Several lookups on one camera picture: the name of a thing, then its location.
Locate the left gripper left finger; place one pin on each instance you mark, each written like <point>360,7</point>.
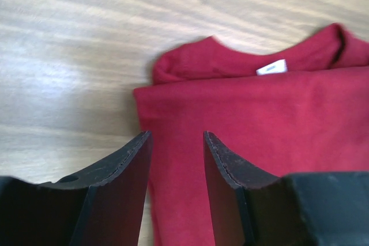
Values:
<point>101,204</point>

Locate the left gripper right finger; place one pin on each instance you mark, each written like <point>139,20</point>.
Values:
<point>250,206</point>

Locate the red t shirt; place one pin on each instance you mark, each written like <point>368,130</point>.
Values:
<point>303,109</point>

